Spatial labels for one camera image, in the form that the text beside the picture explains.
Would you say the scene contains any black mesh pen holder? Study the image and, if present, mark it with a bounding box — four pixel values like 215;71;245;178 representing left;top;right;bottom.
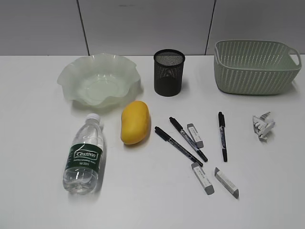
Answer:
153;49;185;97

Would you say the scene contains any frosted green wavy plate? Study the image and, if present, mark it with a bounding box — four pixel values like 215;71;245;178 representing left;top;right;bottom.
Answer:
57;53;141;108

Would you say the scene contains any yellow mango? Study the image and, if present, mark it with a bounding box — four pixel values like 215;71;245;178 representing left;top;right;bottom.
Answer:
121;101;150;145

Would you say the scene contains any clear water bottle green label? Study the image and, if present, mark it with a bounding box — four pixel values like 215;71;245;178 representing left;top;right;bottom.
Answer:
62;114;104;195

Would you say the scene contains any light green plastic basket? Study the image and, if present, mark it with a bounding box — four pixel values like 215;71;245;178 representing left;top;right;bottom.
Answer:
214;40;302;95

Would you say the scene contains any white grey eraser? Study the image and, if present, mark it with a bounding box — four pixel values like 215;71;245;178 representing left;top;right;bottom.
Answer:
214;167;239;199
187;123;204;148
191;162;214;195

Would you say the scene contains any black marker pen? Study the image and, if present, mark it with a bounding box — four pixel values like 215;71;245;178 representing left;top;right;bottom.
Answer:
169;117;208;162
154;126;203;167
218;112;228;162

